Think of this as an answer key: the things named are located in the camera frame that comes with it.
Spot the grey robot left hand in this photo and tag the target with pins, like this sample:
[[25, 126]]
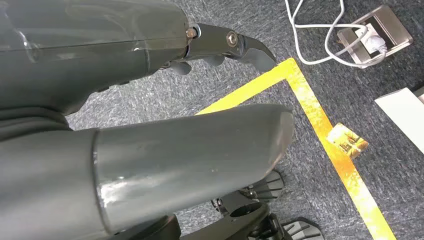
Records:
[[82, 59]]

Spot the yellow printed card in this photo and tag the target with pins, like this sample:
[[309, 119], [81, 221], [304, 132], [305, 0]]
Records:
[[348, 143]]

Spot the robot left arm ribbed sleeve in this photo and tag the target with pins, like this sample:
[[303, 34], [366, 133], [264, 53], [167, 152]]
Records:
[[26, 124]]

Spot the black robot foot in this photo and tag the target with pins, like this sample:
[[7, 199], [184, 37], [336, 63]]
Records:
[[245, 215]]

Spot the yellow floor tape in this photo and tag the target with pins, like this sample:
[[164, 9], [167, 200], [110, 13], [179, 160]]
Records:
[[314, 112]]

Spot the white power plug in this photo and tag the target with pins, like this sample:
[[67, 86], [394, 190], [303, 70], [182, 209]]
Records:
[[372, 41]]

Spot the metal floor socket box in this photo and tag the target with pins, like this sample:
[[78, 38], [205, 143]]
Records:
[[394, 31]]

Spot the white flat board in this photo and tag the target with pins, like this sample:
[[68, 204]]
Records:
[[404, 116]]

